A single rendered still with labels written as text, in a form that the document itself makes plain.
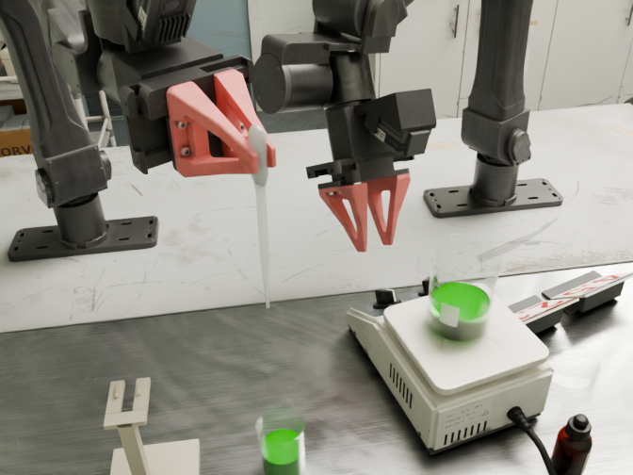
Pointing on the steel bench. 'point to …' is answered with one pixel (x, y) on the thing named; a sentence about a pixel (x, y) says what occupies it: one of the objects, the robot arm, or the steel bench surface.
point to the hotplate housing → (509, 385)
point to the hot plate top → (475, 355)
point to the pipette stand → (132, 444)
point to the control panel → (384, 309)
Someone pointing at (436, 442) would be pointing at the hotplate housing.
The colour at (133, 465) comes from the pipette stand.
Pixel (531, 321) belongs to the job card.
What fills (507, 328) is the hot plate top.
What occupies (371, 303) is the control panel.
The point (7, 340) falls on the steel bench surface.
